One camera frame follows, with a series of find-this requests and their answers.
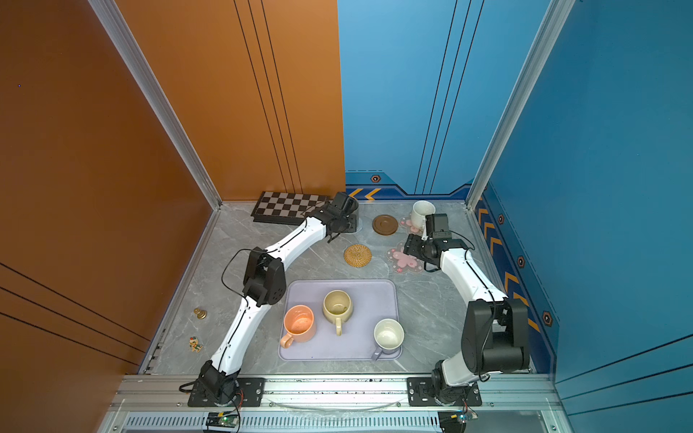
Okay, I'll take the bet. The pink flower coaster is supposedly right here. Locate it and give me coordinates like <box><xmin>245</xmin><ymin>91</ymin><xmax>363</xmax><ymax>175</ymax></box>
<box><xmin>386</xmin><ymin>242</ymin><xmax>423</xmax><ymax>274</ymax></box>
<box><xmin>400</xmin><ymin>216</ymin><xmax>422</xmax><ymax>235</ymax></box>

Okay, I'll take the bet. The white ceramic mug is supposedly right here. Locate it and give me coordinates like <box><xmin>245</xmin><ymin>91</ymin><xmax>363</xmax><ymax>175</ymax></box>
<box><xmin>410</xmin><ymin>200</ymin><xmax>436</xmax><ymax>231</ymax></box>

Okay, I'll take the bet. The tan rattan round coaster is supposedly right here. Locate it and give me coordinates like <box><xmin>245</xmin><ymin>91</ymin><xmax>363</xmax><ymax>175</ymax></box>
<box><xmin>344</xmin><ymin>245</ymin><xmax>373</xmax><ymax>268</ymax></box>

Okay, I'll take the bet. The brown wooden round coaster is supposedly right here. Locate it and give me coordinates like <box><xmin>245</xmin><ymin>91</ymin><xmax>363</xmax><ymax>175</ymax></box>
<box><xmin>372</xmin><ymin>215</ymin><xmax>399</xmax><ymax>236</ymax></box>

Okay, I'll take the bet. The yellow ceramic mug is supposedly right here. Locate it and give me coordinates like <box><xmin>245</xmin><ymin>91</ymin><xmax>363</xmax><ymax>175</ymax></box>
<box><xmin>322</xmin><ymin>290</ymin><xmax>354</xmax><ymax>337</ymax></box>

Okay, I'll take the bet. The orange ceramic mug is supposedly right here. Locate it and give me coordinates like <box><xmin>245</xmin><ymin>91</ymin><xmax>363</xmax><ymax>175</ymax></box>
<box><xmin>280</xmin><ymin>305</ymin><xmax>316</xmax><ymax>348</ymax></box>

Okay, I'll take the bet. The grey metal cup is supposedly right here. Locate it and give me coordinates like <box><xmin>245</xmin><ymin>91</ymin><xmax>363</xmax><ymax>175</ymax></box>
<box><xmin>345</xmin><ymin>196</ymin><xmax>359</xmax><ymax>234</ymax></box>

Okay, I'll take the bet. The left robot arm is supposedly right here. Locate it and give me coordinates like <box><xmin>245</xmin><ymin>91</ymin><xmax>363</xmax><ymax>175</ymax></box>
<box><xmin>179</xmin><ymin>192</ymin><xmax>359</xmax><ymax>408</ymax></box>

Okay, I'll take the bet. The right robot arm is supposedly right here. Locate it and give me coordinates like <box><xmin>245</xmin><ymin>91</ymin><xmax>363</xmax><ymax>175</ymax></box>
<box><xmin>404</xmin><ymin>214</ymin><xmax>531</xmax><ymax>405</ymax></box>

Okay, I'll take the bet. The folded chessboard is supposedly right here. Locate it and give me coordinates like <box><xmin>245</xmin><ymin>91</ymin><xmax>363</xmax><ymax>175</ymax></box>
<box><xmin>251</xmin><ymin>191</ymin><xmax>330</xmax><ymax>226</ymax></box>

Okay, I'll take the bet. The lavender plastic tray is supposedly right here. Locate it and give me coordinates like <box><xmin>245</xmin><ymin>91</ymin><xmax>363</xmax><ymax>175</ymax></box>
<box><xmin>278</xmin><ymin>280</ymin><xmax>399</xmax><ymax>361</ymax></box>

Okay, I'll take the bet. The white lavender mug lower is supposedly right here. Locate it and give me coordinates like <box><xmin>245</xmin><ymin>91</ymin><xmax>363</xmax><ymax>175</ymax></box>
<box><xmin>372</xmin><ymin>319</ymin><xmax>405</xmax><ymax>361</ymax></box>

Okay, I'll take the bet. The small gold object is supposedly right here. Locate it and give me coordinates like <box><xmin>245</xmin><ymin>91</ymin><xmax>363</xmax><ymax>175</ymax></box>
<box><xmin>193</xmin><ymin>308</ymin><xmax>208</xmax><ymax>319</ymax></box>

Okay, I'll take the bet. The circuit board right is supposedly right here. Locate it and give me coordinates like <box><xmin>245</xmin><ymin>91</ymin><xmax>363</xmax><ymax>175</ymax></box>
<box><xmin>438</xmin><ymin>410</ymin><xmax>478</xmax><ymax>433</ymax></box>

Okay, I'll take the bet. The small colourful object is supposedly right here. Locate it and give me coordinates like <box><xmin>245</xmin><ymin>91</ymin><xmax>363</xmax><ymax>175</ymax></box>
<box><xmin>189</xmin><ymin>337</ymin><xmax>203</xmax><ymax>353</ymax></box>

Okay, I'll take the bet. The green circuit board left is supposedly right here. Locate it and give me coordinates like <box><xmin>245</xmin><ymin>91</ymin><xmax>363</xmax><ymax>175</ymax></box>
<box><xmin>205</xmin><ymin>411</ymin><xmax>241</xmax><ymax>432</ymax></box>

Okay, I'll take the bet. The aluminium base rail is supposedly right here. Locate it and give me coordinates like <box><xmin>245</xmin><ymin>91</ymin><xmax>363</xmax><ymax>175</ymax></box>
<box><xmin>99</xmin><ymin>373</ymin><xmax>572</xmax><ymax>432</ymax></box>

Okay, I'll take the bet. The aluminium frame post right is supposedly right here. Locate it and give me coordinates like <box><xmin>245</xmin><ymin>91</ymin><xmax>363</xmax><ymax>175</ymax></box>
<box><xmin>465</xmin><ymin>0</ymin><xmax>576</xmax><ymax>211</ymax></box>

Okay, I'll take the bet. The aluminium frame post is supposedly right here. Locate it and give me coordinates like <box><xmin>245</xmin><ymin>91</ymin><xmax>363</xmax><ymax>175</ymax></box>
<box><xmin>465</xmin><ymin>0</ymin><xmax>576</xmax><ymax>211</ymax></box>
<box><xmin>88</xmin><ymin>0</ymin><xmax>223</xmax><ymax>211</ymax></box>

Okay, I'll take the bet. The aluminium frame post left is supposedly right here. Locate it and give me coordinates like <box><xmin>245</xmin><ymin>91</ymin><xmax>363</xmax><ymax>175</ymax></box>
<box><xmin>88</xmin><ymin>0</ymin><xmax>223</xmax><ymax>211</ymax></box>

